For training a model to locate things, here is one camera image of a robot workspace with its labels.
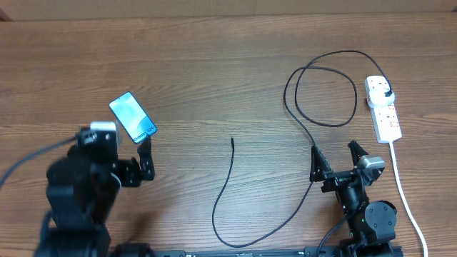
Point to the black Samsung Galaxy smartphone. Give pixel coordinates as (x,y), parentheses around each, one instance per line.
(137,123)

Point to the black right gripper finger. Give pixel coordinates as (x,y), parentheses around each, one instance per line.
(356,151)
(320,168)

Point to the white power strip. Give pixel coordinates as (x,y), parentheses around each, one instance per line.
(385,119)

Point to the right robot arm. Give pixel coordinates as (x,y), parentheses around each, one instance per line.
(371,224)

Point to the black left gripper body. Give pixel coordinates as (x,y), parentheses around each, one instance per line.
(128,174)

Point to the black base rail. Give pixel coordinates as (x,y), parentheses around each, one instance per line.
(250,253)

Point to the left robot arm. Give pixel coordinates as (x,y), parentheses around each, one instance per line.
(81,190)

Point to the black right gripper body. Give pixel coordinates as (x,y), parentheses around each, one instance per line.
(336,180)

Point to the white USB charger plug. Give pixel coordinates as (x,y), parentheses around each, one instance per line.
(378,98)

